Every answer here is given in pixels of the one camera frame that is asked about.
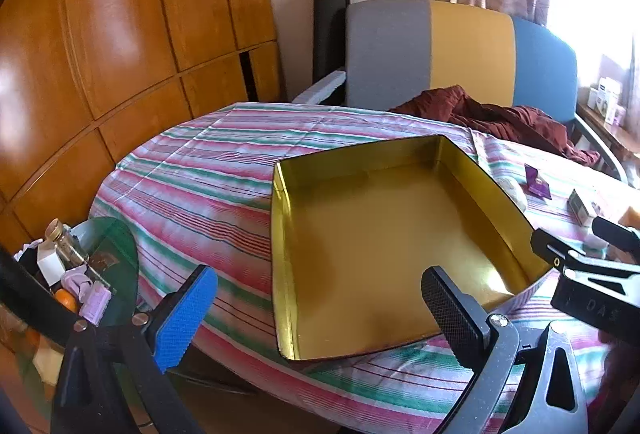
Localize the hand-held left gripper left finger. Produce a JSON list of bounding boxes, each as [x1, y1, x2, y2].
[[50, 264, 218, 434]]

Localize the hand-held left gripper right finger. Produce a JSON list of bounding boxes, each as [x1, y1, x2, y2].
[[421, 265, 591, 434]]

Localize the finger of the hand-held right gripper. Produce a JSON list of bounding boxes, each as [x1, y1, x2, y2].
[[592, 216, 640, 262], [531, 228, 576, 271]]

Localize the gold tin box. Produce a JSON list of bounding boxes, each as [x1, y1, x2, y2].
[[270, 135, 556, 361]]

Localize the small green white box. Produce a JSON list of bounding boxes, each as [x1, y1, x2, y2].
[[567, 189, 598, 226]]

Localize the purple packet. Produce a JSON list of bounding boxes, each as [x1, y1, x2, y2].
[[524, 164, 551, 200]]

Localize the glass side table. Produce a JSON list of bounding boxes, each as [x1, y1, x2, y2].
[[0, 216, 141, 415]]

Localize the pale purple clips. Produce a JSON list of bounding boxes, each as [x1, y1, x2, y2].
[[62, 266, 112, 327]]

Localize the wooden desk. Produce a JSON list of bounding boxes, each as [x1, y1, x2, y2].
[[575, 99, 640, 165]]

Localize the orange fruit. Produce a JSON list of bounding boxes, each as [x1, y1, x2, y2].
[[55, 289, 79, 315]]

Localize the glass jar with lid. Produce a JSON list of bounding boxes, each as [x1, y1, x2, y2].
[[45, 220, 90, 276]]

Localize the maroon cloth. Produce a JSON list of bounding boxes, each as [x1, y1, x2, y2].
[[389, 85, 601, 165]]

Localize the striped tablecloth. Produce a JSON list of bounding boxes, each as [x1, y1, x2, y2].
[[90, 101, 640, 432]]

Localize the white carton box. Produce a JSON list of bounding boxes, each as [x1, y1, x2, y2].
[[597, 76, 623, 117]]

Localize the white paper carton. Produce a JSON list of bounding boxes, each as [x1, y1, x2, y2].
[[37, 241, 68, 287]]

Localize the grey yellow blue chair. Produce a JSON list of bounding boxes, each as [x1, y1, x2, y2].
[[292, 0, 628, 187]]

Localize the wooden wardrobe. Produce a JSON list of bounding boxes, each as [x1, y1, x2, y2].
[[0, 0, 281, 255]]

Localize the black rolled mat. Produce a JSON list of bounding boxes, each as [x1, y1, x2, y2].
[[312, 0, 351, 105]]

